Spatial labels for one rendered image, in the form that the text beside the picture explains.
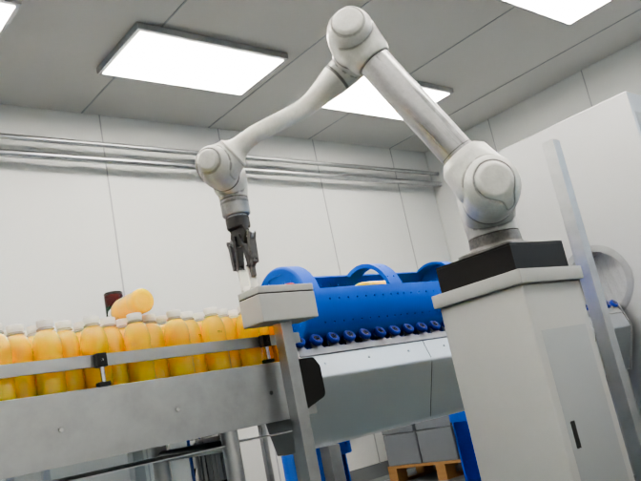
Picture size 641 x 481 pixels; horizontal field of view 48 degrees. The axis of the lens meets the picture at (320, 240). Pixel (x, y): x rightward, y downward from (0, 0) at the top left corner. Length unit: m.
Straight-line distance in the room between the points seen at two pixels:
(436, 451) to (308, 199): 2.70
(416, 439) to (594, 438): 4.26
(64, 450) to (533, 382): 1.18
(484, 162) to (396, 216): 6.07
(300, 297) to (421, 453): 4.34
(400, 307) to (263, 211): 4.26
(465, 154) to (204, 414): 0.98
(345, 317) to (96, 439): 1.00
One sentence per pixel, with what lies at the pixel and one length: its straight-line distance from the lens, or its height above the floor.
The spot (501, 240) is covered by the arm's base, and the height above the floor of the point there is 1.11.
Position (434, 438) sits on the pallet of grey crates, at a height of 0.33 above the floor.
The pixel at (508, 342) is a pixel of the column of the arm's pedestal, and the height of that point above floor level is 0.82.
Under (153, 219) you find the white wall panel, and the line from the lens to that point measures 6.17.
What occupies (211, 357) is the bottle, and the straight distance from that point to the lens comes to 2.07.
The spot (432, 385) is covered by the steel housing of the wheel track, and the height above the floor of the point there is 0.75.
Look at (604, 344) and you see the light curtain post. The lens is 3.36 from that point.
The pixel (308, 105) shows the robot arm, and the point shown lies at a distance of 2.32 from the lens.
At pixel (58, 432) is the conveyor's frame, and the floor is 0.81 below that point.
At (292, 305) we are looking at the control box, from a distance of 2.06.
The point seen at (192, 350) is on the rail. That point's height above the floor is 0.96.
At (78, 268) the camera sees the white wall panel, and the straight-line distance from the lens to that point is 5.77.
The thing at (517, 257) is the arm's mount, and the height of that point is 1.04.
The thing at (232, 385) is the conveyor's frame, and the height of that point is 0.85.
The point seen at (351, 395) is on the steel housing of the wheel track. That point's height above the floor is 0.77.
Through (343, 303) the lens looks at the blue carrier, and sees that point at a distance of 2.47.
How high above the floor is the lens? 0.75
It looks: 13 degrees up
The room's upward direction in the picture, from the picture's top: 12 degrees counter-clockwise
